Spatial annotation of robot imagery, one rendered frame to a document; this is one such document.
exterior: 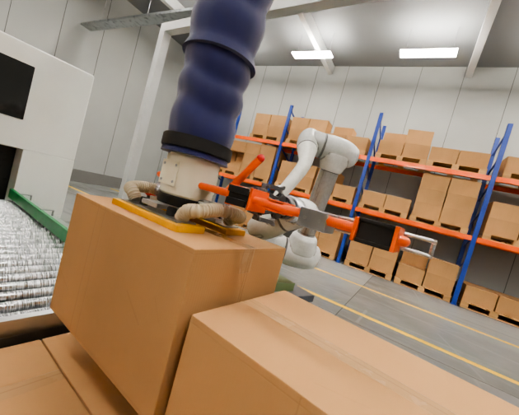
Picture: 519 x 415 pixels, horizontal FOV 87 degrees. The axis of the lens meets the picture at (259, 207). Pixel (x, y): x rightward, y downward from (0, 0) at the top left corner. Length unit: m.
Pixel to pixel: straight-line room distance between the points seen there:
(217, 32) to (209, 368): 0.85
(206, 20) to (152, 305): 0.78
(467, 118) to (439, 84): 1.30
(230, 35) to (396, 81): 9.52
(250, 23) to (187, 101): 0.29
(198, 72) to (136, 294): 0.63
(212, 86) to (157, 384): 0.76
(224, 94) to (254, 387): 0.73
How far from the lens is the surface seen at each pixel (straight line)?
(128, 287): 0.79
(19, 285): 1.67
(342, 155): 1.46
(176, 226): 0.73
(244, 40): 0.95
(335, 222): 0.61
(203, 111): 0.86
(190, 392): 0.68
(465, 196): 7.97
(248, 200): 0.71
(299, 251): 1.55
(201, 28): 0.96
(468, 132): 9.67
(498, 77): 10.30
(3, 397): 1.08
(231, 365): 0.58
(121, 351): 0.83
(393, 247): 0.57
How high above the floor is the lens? 1.22
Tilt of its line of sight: 3 degrees down
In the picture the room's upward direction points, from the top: 16 degrees clockwise
